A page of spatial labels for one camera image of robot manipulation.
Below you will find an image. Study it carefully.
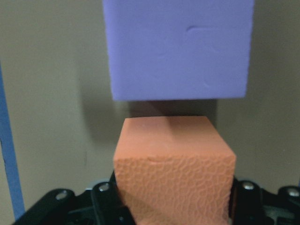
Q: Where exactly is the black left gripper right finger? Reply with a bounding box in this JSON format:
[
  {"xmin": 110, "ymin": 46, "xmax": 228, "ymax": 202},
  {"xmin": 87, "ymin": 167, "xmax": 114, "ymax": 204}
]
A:
[{"xmin": 228, "ymin": 178, "xmax": 262, "ymax": 225}]

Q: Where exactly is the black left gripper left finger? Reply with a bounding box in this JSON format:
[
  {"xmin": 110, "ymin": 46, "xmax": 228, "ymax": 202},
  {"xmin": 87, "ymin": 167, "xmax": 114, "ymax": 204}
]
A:
[{"xmin": 90, "ymin": 173, "xmax": 135, "ymax": 225}]

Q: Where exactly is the purple foam cube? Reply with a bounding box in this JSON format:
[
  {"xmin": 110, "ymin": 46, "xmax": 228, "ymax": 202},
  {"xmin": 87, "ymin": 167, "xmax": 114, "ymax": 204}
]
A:
[{"xmin": 103, "ymin": 0, "xmax": 255, "ymax": 101}]

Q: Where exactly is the orange foam cube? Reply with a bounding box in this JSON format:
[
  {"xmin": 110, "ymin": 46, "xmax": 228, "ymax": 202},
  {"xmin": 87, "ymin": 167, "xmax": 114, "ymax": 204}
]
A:
[{"xmin": 113, "ymin": 116, "xmax": 236, "ymax": 225}]

